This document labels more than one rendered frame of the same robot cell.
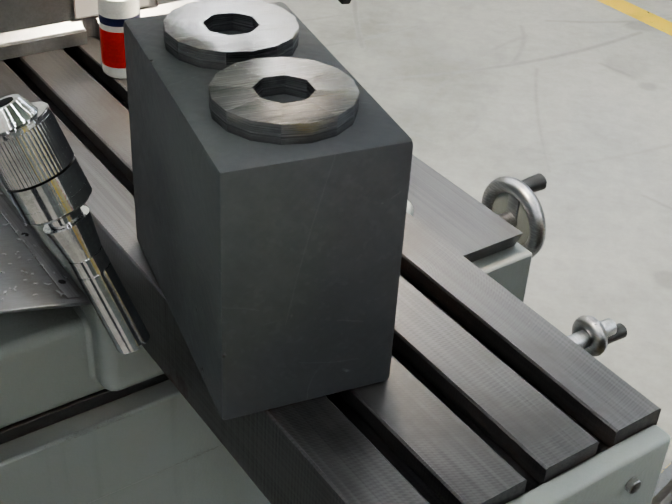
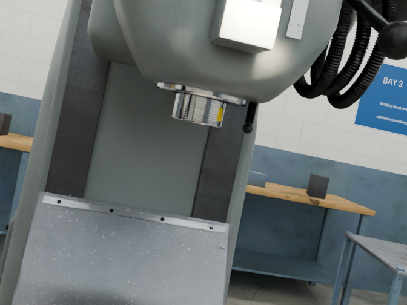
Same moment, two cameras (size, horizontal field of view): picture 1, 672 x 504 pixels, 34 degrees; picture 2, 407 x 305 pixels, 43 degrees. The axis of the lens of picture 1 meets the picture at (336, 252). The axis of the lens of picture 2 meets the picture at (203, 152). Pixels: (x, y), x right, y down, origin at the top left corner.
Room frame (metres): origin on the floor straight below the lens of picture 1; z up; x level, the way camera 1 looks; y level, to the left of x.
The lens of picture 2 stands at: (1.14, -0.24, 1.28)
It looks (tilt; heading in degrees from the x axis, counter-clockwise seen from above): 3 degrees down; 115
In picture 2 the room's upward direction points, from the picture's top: 12 degrees clockwise
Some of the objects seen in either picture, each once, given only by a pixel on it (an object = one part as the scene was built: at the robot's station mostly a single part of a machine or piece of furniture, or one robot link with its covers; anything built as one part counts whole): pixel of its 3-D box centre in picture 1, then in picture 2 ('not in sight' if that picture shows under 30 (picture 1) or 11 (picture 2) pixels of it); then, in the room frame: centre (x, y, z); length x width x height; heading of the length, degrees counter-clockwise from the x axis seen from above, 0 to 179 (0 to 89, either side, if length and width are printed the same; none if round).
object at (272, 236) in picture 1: (255, 189); not in sight; (0.64, 0.06, 1.06); 0.22 x 0.12 x 0.20; 25
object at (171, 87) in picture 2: not in sight; (201, 93); (0.93, 0.19, 1.31); 0.09 x 0.09 x 0.01
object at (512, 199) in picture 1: (492, 226); not in sight; (1.22, -0.21, 0.66); 0.16 x 0.12 x 0.12; 127
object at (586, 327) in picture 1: (567, 346); not in sight; (1.13, -0.31, 0.54); 0.22 x 0.06 x 0.06; 127
